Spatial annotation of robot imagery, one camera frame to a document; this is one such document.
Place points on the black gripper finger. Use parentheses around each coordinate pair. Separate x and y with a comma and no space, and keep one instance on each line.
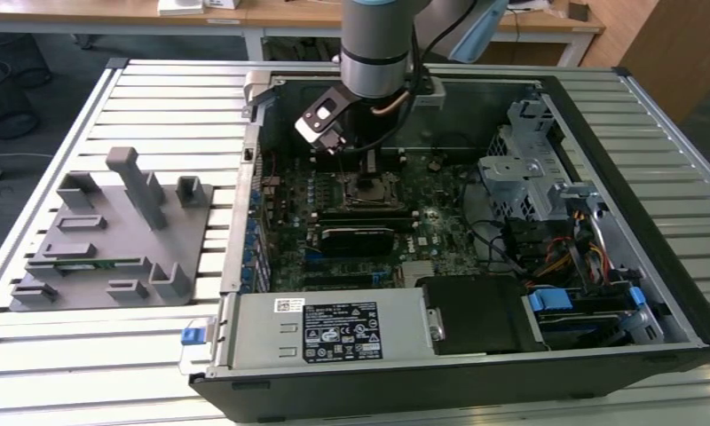
(362,171)
(373,171)

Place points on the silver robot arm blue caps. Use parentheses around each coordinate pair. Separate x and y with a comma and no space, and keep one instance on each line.
(373,53)

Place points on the CPU socket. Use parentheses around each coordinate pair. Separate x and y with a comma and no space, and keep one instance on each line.
(349,202)

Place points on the black RAM slot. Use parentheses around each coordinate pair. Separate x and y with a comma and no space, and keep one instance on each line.
(393,159)
(393,163)
(393,155)
(393,151)

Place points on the round coin battery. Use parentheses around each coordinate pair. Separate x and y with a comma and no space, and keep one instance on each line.
(433,166)

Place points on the black graphics card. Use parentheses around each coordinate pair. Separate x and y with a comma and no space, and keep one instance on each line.
(354,244)

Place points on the green motherboard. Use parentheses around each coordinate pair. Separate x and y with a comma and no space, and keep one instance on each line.
(449,235)

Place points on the silver drive cage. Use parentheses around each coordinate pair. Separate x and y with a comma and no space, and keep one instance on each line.
(509,171)

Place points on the silver chipset heatsink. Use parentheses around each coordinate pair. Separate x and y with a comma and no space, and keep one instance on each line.
(418,271)

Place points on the silver power supply black label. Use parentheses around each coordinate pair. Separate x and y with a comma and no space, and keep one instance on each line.
(254,310)

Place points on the white box dark print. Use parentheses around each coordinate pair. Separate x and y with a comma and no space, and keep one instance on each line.
(221,3)

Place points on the black plastic shroud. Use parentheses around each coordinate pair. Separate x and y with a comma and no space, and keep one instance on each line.
(480,315)

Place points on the white cardboard box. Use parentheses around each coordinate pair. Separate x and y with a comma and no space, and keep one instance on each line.
(180,8)

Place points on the hard disk in blue carrier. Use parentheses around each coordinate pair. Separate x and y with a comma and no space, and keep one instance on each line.
(550,302)

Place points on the grey parts rack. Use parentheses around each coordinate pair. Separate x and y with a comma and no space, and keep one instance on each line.
(118,206)

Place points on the silver support bar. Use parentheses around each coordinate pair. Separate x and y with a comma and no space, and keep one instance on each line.
(606,242)

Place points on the small brown box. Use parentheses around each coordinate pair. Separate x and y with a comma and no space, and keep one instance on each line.
(578,12)

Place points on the blue case latch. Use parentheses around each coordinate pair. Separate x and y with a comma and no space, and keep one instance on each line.
(192,336)

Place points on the black open PC case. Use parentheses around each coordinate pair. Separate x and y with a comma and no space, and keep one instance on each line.
(390,395)

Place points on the wooden cabinet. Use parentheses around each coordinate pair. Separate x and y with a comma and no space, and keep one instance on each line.
(674,44)

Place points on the black round bin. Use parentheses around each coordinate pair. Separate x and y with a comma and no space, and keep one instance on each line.
(5,89)

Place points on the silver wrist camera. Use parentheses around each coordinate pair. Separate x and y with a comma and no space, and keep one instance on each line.
(432,95)
(316,133)

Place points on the silver case bracket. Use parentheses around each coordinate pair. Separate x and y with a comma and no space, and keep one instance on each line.
(254,84)

